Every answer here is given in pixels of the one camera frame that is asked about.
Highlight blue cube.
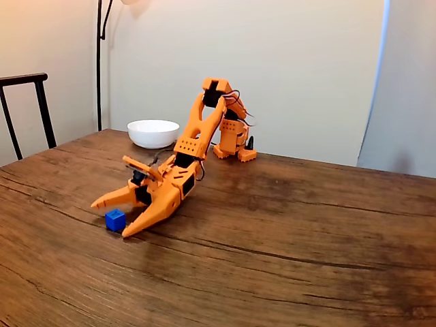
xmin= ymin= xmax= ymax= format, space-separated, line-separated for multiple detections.
xmin=104 ymin=208 xmax=127 ymax=233

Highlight white bowl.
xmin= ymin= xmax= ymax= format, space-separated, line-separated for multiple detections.
xmin=127 ymin=119 xmax=181 ymax=150

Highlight black chair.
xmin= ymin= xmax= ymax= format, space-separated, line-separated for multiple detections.
xmin=0 ymin=72 xmax=58 ymax=161

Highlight black floor lamp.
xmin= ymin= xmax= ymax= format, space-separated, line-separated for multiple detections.
xmin=96 ymin=0 xmax=151 ymax=132

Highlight white curtain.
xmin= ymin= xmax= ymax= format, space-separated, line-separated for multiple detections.
xmin=356 ymin=0 xmax=436 ymax=178

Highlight black camera cable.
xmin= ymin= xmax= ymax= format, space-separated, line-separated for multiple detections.
xmin=149 ymin=148 xmax=176 ymax=168

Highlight camera on orange mount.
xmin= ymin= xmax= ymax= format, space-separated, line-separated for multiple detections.
xmin=122 ymin=155 xmax=164 ymax=187

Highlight arm motor wires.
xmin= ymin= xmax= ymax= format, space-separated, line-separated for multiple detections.
xmin=223 ymin=89 xmax=256 ymax=129

